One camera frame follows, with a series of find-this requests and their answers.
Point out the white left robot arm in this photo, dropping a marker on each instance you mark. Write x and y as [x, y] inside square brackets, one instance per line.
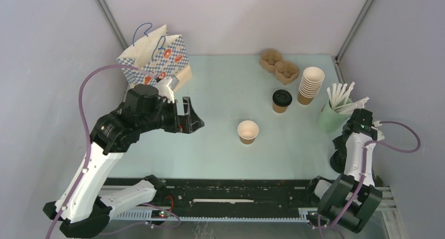
[82, 212]

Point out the stack of black lids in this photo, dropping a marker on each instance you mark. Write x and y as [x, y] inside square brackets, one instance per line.
[338, 161]

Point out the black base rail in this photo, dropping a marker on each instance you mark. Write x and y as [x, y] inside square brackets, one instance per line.
[230, 200]

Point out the brown paper cup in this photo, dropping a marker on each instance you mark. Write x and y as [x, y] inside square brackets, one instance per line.
[278, 109]
[247, 131]

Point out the brown pulp cup carrier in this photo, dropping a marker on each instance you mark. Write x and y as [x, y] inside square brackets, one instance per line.
[273, 62]

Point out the stack of brown paper cups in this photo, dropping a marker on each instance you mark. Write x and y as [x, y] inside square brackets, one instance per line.
[312, 79]

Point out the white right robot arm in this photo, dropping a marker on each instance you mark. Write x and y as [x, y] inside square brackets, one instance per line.
[352, 198]

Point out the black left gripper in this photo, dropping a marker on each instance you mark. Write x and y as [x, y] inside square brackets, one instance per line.
[194, 121]

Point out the blue checkered paper bag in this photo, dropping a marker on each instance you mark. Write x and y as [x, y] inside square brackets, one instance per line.
[155, 56]

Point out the green straw holder cup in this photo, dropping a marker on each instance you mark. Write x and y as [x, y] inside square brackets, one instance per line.
[329, 120]

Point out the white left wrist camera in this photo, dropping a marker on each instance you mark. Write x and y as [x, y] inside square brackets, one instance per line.
[166, 87]

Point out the black plastic cup lid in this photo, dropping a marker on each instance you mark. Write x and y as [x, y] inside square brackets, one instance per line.
[282, 98]

